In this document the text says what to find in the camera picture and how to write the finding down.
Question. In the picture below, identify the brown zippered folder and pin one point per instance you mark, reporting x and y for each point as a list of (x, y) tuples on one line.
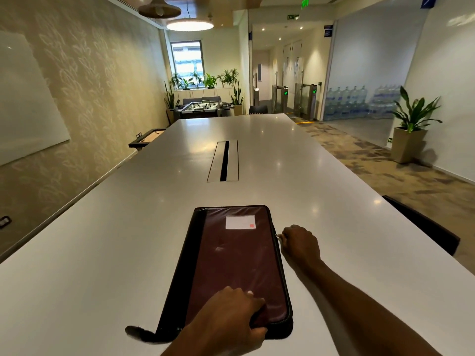
[(237, 263)]

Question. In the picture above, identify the grey turnstile gate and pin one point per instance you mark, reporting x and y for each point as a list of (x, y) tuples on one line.
[(306, 103), (281, 99)]

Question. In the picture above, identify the person's right hand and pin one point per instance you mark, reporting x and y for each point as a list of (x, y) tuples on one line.
[(302, 246)]

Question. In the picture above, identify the brown cone pendant lamp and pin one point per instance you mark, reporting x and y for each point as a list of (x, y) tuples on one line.
[(159, 10)]

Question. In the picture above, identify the black framed wooden game board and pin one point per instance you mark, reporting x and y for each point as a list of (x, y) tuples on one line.
[(146, 138)]

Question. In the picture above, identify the small green potted plant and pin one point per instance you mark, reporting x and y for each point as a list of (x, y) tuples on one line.
[(197, 78), (175, 80), (210, 81), (186, 84)]

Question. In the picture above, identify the large leafy plant beige planter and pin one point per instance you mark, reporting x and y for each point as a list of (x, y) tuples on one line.
[(408, 146)]

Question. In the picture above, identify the small blue wall sign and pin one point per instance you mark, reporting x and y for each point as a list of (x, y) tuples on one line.
[(328, 31)]

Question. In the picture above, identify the window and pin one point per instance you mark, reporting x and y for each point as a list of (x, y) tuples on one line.
[(187, 59)]

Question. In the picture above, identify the person's right forearm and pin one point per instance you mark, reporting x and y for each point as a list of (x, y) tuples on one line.
[(371, 315)]

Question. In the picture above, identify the stack of blue water jugs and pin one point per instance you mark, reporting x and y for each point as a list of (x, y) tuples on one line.
[(352, 103)]

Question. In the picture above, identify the white glass wall whiteboard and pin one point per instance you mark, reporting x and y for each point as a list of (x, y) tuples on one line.
[(26, 100)]

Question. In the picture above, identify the black office chair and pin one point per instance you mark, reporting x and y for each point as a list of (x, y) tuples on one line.
[(426, 226)]

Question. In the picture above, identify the bushy palm potted plant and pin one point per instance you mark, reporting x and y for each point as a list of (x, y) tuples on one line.
[(228, 77)]

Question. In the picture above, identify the low white cabinet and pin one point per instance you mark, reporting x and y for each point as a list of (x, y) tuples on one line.
[(204, 93)]

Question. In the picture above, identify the person's left hand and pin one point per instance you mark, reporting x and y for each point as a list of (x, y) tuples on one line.
[(226, 322)]

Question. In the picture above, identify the blue hanging sign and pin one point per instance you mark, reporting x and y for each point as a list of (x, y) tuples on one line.
[(428, 1)]

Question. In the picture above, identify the black foosball table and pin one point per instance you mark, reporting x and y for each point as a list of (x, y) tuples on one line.
[(202, 109)]

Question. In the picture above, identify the black low chair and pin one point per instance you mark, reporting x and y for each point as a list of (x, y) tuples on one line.
[(258, 110)]

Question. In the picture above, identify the round white ceiling lamp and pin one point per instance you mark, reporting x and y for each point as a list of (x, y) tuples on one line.
[(190, 25)]

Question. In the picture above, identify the dark hanging exit sign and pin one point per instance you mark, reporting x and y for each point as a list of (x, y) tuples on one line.
[(293, 17)]

